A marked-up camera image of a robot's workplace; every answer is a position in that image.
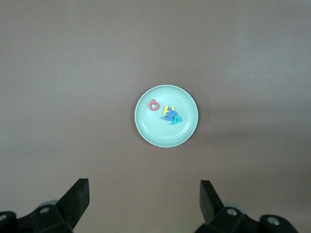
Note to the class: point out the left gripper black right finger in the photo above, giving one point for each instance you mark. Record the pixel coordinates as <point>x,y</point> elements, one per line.
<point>209,201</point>

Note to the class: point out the light green plate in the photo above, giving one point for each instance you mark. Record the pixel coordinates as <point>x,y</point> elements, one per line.
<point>167,136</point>

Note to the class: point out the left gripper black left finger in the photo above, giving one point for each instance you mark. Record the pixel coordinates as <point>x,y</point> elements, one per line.
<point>75,199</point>

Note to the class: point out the brown table cover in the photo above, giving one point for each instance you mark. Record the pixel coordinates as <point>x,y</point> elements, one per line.
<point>73,72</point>

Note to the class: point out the blue capital letter M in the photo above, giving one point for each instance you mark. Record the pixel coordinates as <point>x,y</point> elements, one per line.
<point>169,115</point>

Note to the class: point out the red capital letter Q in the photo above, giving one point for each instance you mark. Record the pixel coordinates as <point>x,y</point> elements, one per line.
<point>150,106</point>

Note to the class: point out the teal capital letter R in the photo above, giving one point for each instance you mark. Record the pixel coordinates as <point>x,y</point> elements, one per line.
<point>177,120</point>

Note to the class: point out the yellow capital letter H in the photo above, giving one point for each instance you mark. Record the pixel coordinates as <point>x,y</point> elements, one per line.
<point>166,109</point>

